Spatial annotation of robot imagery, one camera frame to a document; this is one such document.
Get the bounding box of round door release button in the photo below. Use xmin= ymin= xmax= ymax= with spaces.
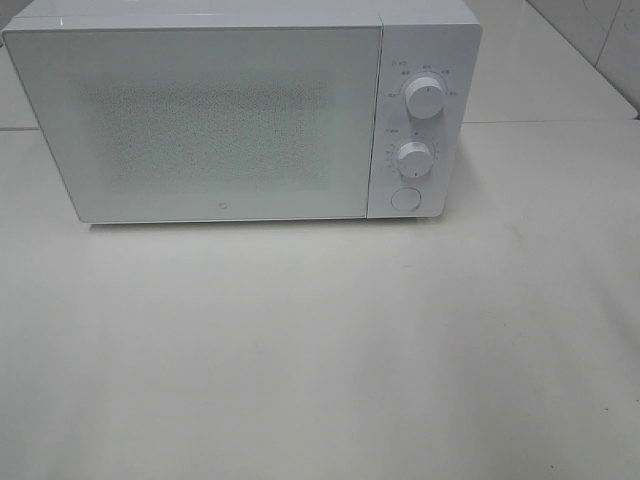
xmin=391 ymin=187 xmax=421 ymax=212

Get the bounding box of white microwave knob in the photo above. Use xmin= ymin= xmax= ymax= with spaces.
xmin=396 ymin=142 xmax=434 ymax=178
xmin=404 ymin=72 xmax=446 ymax=120

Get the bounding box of white microwave door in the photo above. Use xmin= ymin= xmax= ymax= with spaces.
xmin=5 ymin=27 xmax=381 ymax=224

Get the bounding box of white microwave oven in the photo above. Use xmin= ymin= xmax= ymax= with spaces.
xmin=2 ymin=1 xmax=483 ymax=222

